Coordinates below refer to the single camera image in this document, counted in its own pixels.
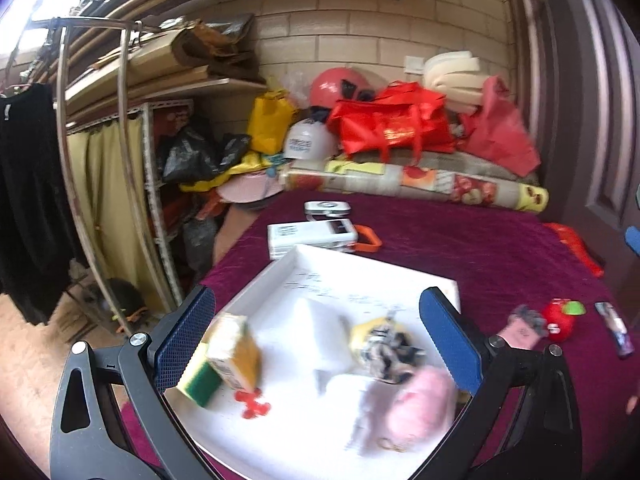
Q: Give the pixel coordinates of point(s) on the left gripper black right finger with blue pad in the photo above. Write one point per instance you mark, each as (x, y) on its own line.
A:
(544, 439)

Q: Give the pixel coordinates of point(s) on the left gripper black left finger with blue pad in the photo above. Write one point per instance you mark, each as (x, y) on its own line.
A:
(89, 440)

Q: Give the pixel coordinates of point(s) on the pink fluffy pompom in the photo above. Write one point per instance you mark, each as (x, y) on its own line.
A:
(422, 409)

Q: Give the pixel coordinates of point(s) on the grey purple scrunchie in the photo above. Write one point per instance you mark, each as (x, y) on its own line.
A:
(531, 317)

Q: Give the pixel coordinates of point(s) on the red plush apple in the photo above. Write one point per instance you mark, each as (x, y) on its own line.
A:
(561, 317)

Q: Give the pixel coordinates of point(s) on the black white patterned sock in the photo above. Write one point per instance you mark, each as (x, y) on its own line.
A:
(395, 360)

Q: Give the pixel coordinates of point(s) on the yellow green sponge pack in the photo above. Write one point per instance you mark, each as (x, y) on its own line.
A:
(228, 355)

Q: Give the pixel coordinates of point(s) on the white foam block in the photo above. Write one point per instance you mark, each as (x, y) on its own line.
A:
(300, 337)

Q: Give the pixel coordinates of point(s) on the person's right hand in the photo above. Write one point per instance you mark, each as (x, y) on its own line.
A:
(520, 336)

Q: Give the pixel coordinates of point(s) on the black smartphone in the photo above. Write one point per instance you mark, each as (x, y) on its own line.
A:
(616, 327)

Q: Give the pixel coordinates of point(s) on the magenta velvet table cloth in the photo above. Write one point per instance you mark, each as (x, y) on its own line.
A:
(501, 259)

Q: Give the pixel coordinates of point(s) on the white shallow box tray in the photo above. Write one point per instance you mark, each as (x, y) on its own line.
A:
(284, 443)

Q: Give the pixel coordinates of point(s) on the black hanging garment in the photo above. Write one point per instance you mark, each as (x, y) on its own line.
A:
(38, 234)

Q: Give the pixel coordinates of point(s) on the red packet on cloth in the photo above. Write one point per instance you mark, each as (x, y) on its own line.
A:
(570, 239)

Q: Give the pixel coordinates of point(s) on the white device box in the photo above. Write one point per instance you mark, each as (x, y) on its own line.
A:
(334, 234)

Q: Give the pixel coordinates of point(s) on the fruit pattern rolled mat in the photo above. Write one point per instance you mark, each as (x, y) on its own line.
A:
(420, 183)

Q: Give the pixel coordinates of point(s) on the small white case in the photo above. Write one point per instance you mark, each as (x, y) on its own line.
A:
(326, 209)

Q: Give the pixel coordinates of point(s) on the red paper bag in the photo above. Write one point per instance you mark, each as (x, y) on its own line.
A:
(496, 132)

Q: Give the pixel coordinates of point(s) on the yellow curtain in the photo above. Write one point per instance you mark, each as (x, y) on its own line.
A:
(100, 181)

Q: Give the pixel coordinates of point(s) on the black plastic bag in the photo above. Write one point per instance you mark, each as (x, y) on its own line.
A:
(189, 157)

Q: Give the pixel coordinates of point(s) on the red gift bag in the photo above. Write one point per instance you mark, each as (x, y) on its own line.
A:
(403, 115)

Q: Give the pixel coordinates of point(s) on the white helmet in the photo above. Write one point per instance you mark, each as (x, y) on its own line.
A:
(309, 140)

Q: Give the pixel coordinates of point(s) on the yellow bag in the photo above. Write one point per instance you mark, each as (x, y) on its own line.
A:
(271, 116)

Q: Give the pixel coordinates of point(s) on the red helmet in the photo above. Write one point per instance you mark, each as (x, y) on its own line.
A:
(339, 84)

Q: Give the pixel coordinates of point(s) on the metal clothes rack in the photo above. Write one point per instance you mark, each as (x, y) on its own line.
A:
(122, 303)

